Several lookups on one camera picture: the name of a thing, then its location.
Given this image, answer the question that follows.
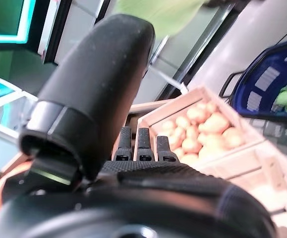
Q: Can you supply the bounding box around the brown potato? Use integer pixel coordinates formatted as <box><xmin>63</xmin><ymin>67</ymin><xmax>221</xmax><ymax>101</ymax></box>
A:
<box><xmin>186</xmin><ymin>106</ymin><xmax>207</xmax><ymax>124</ymax></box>
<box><xmin>199</xmin><ymin>113</ymin><xmax>230</xmax><ymax>136</ymax></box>
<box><xmin>205</xmin><ymin>102</ymin><xmax>218</xmax><ymax>115</ymax></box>
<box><xmin>222</xmin><ymin>127</ymin><xmax>245</xmax><ymax>149</ymax></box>
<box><xmin>198</xmin><ymin>133</ymin><xmax>227</xmax><ymax>159</ymax></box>

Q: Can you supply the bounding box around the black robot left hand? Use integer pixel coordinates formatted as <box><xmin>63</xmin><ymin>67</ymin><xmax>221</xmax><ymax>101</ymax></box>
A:
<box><xmin>0</xmin><ymin>14</ymin><xmax>279</xmax><ymax>238</ymax></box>

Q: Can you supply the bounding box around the white glass display case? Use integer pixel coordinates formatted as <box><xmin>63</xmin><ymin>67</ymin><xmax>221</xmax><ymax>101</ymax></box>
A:
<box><xmin>0</xmin><ymin>78</ymin><xmax>39</xmax><ymax>139</ymax></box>

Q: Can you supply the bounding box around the wooden slat crate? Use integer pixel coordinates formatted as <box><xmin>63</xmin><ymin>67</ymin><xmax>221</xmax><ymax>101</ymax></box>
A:
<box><xmin>200</xmin><ymin>141</ymin><xmax>287</xmax><ymax>238</ymax></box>
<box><xmin>137</xmin><ymin>85</ymin><xmax>265</xmax><ymax>174</ymax></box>

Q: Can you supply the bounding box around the wooden produce display shelf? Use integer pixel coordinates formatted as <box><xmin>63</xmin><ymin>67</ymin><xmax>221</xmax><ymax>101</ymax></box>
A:
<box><xmin>127</xmin><ymin>98</ymin><xmax>183</xmax><ymax>117</ymax></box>

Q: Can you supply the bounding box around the teal lit display panel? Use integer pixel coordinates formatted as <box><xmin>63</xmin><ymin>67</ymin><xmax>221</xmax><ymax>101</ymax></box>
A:
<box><xmin>0</xmin><ymin>0</ymin><xmax>36</xmax><ymax>45</ymax></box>

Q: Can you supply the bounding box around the blue plastic shopping basket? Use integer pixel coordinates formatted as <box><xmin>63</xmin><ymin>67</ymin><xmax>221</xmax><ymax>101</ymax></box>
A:
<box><xmin>219</xmin><ymin>37</ymin><xmax>287</xmax><ymax>122</ymax></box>

